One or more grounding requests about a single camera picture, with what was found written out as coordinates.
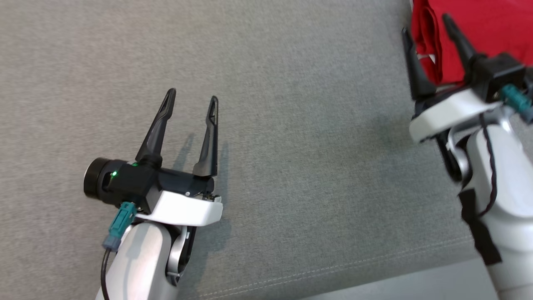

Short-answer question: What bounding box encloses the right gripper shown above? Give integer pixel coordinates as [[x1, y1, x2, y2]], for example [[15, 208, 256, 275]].
[[401, 13, 504, 144]]

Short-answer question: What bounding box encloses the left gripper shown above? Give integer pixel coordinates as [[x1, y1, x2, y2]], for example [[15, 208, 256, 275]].
[[83, 87, 223, 228]]

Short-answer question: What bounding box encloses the red Bulls 23 jersey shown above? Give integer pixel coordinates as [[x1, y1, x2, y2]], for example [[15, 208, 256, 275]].
[[410, 0, 533, 86]]

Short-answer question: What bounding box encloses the teal right camera connector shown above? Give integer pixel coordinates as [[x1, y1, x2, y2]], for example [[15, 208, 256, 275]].
[[500, 83, 533, 123]]

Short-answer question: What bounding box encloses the teal camera connector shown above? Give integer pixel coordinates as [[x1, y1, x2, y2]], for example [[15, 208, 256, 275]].
[[103, 202, 137, 253], [500, 83, 533, 123]]

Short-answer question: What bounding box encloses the teal left camera connector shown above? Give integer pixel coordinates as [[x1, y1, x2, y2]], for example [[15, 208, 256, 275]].
[[103, 202, 137, 253]]

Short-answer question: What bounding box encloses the black left camera cable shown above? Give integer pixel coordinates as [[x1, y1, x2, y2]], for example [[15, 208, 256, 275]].
[[100, 248, 113, 300]]

